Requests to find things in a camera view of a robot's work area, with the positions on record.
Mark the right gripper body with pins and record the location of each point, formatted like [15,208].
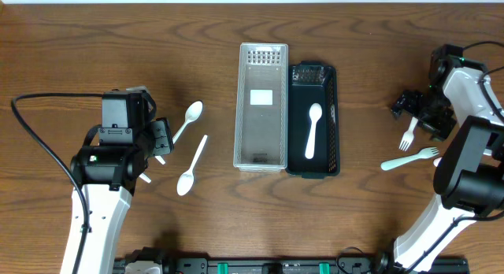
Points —
[412,106]

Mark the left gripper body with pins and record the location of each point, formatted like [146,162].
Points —
[161,136]

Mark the white fork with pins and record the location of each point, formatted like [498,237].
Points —
[436,161]
[408,135]

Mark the pale green fork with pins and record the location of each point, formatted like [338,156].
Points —
[425,153]

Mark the white spoon bowl down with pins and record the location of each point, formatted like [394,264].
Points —
[187,179]

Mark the white spoon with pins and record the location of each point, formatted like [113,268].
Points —
[315,113]
[193,112]
[160,159]
[145,178]

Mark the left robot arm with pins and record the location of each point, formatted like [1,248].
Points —
[111,159]

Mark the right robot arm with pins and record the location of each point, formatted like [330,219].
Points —
[466,190]

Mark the white sticker label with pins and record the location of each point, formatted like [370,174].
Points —
[261,97]

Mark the clear plastic basket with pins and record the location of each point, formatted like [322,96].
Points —
[261,131]

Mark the black plastic basket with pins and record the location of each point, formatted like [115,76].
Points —
[312,82]

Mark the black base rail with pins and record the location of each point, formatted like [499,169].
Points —
[150,260]

